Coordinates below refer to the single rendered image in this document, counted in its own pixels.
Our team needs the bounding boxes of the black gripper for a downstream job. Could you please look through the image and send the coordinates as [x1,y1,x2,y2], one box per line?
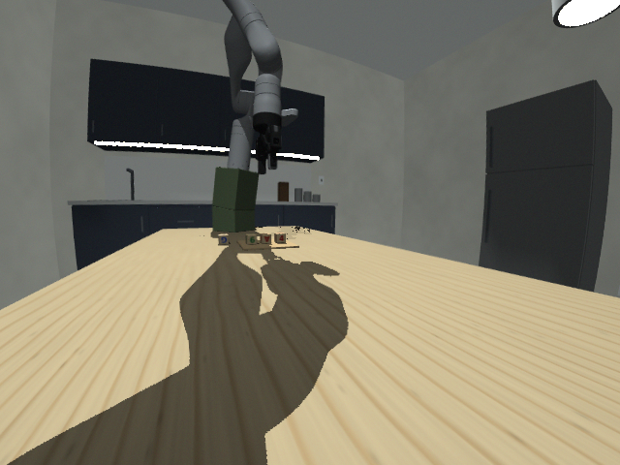
[253,112,282,174]

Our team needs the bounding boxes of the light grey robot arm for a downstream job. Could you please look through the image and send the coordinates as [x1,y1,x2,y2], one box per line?
[223,0,298,171]

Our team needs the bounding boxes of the beige flat mat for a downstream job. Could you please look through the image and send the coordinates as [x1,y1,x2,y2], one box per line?
[237,239,299,251]

